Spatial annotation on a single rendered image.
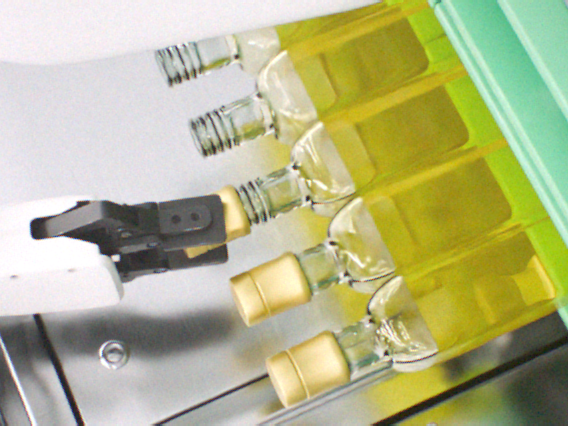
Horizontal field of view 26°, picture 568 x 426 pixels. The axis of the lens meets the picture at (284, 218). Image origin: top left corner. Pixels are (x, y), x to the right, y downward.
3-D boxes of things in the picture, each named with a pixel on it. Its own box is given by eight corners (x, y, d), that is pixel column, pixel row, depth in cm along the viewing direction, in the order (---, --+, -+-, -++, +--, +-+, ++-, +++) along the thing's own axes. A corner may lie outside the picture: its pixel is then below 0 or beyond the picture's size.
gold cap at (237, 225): (230, 195, 82) (169, 220, 81) (228, 175, 79) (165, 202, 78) (251, 241, 81) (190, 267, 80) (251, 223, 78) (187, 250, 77)
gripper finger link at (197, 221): (122, 259, 77) (228, 243, 77) (117, 243, 74) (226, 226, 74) (116, 211, 78) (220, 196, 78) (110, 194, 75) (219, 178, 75)
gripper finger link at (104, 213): (11, 259, 77) (92, 262, 80) (60, 215, 71) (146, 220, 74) (9, 242, 77) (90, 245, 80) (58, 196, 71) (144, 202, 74)
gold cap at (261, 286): (284, 240, 79) (222, 267, 78) (306, 275, 76) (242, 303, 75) (294, 277, 81) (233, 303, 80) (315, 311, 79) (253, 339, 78)
